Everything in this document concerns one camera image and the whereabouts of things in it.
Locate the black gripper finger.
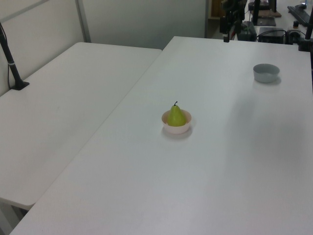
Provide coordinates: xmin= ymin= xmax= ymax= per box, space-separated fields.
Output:
xmin=231 ymin=19 xmax=243 ymax=40
xmin=219 ymin=16 xmax=231 ymax=43

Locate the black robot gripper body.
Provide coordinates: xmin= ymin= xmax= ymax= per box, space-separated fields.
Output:
xmin=221 ymin=0 xmax=246 ymax=21

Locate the green pear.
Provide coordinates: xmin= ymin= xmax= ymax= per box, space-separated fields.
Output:
xmin=167 ymin=101 xmax=187 ymax=127

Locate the grey bowl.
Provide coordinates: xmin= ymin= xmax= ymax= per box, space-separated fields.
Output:
xmin=252 ymin=63 xmax=280 ymax=83

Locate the pink bowl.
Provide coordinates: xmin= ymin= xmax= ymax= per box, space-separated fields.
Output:
xmin=161 ymin=110 xmax=193 ymax=135

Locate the black electronics box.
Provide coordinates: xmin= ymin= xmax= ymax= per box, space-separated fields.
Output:
xmin=258 ymin=26 xmax=287 ymax=44

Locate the brown wooden board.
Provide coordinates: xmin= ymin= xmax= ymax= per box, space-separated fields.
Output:
xmin=258 ymin=9 xmax=282 ymax=18

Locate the red-topped button box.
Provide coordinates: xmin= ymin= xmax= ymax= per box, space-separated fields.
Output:
xmin=286 ymin=21 xmax=302 ymax=45

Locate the black keyboard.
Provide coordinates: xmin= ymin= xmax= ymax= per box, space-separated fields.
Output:
xmin=287 ymin=4 xmax=313 ymax=25

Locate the white side table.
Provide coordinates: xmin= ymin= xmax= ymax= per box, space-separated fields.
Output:
xmin=0 ymin=42 xmax=163 ymax=210

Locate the black stand with base plate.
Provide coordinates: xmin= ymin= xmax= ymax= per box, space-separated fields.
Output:
xmin=252 ymin=0 xmax=277 ymax=27

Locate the black clamped camera pole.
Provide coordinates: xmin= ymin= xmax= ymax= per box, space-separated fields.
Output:
xmin=297 ymin=17 xmax=313 ymax=52

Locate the grey partition post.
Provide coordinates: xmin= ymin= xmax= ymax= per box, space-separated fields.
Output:
xmin=75 ymin=0 xmax=91 ymax=44

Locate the black camera pole with base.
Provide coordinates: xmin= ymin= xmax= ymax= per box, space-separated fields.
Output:
xmin=0 ymin=22 xmax=30 ymax=91

